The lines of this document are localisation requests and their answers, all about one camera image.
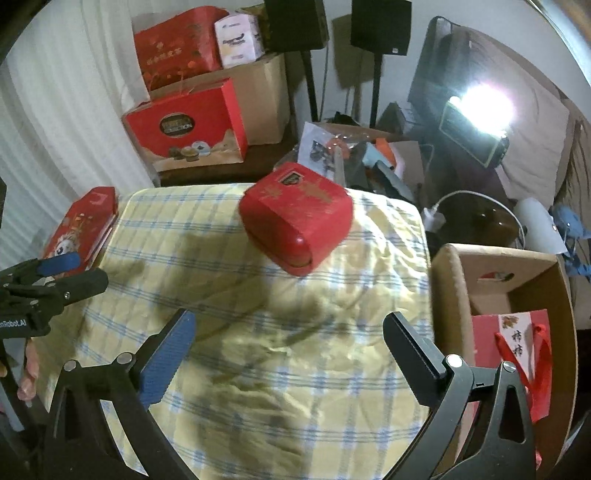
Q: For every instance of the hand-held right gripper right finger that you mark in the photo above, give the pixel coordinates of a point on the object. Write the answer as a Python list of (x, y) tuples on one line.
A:
[(415, 364)]

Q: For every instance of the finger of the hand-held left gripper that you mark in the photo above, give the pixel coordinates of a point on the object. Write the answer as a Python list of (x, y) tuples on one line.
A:
[(87, 286), (60, 262)]

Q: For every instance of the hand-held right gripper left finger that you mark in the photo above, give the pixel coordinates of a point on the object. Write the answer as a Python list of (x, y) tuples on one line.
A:
[(161, 364)]

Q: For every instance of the brown cardboard box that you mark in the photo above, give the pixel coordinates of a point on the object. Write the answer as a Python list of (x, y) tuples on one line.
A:
[(268, 97), (461, 286)]

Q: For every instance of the red rounded tin box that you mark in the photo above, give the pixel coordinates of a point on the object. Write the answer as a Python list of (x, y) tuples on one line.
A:
[(295, 207)]

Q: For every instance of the person's left hand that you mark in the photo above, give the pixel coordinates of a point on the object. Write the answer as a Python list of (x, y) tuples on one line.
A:
[(30, 378)]

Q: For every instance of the flat red cartoon gift box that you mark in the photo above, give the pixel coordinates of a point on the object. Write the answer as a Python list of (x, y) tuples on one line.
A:
[(78, 221)]

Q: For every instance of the yellow plaid tablecloth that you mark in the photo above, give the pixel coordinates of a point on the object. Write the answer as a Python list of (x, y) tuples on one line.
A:
[(258, 369)]

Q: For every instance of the white curtain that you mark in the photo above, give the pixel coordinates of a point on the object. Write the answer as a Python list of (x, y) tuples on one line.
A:
[(69, 115)]

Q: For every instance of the dark round side table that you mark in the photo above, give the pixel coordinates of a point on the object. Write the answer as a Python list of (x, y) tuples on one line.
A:
[(485, 221)]

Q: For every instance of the dark wooden low table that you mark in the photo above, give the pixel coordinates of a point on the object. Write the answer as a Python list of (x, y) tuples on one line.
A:
[(207, 177)]

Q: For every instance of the white cylinder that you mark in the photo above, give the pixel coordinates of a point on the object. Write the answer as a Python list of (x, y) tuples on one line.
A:
[(538, 226)]

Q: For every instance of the brown sofa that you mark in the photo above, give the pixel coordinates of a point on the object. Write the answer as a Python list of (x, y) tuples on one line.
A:
[(503, 184)]

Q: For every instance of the cardboard box of clutter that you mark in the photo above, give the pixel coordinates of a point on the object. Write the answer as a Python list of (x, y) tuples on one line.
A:
[(406, 157)]

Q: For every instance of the red pastry gift box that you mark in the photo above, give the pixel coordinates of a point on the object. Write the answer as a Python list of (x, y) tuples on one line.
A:
[(207, 106)]

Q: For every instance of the bright portable lamp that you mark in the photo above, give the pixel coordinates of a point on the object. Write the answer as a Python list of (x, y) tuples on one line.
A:
[(461, 134)]

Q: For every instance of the large beige cushion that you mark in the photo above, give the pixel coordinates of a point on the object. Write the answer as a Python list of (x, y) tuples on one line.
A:
[(540, 152)]

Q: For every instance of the small grey box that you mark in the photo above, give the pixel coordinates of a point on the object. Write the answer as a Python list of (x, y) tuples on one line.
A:
[(406, 117)]

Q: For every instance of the white printed sheet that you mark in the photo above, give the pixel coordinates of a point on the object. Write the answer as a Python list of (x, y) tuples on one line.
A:
[(314, 138)]

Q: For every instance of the red gold-print gift bag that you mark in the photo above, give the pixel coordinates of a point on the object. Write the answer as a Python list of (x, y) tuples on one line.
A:
[(175, 41)]

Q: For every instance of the closed brown cardboard box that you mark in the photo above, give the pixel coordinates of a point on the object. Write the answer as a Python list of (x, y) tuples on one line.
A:
[(268, 97)]

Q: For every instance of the black speaker stand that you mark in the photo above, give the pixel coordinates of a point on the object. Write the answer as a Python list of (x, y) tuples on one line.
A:
[(311, 87), (376, 92)]

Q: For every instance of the small white box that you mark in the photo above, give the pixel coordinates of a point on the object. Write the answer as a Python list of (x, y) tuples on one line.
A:
[(238, 41)]

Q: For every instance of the dark upright board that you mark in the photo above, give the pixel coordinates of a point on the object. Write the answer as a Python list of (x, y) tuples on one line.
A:
[(429, 69)]

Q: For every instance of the black speaker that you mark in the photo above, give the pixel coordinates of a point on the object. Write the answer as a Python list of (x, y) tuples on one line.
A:
[(295, 23), (381, 25)]

